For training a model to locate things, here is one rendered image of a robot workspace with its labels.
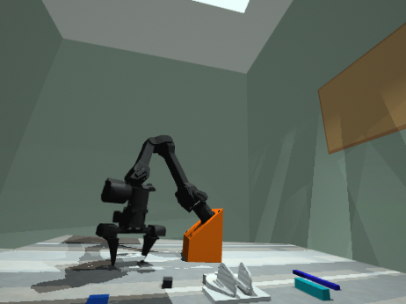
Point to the dark blue flat bar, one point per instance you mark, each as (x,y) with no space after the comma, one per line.
(317,280)

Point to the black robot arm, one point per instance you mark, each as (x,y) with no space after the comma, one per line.
(133,192)

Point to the teal rectangular block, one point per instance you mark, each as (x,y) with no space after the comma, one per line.
(320,292)

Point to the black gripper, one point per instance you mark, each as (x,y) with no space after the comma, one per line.
(134,224)

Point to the white metal plate with two round holes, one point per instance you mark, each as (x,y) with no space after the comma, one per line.
(128,257)

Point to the blue rectangular bar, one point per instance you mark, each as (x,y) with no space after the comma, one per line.
(98,299)

